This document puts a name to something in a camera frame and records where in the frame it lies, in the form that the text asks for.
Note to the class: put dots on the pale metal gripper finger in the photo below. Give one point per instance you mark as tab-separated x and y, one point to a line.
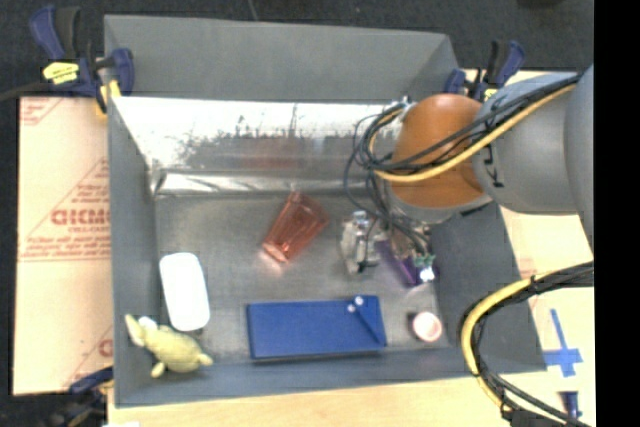
357	257
361	224

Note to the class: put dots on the purple long block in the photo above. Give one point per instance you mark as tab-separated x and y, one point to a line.
401	269

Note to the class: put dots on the clear red plastic cup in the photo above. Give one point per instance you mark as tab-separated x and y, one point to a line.
296	227

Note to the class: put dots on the blue pen with white tips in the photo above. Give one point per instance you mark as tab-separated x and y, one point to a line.
369	326

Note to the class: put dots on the blue flat block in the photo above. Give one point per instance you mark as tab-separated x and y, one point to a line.
305	327

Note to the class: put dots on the red and white round cap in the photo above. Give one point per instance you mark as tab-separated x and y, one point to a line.
426	326

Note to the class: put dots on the grey metal bin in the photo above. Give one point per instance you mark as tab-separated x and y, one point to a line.
240	60

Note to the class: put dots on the yellow-green toy animal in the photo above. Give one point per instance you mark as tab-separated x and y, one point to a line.
175	351

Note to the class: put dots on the brown cardboard board, red print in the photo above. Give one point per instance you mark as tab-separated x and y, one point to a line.
60	295

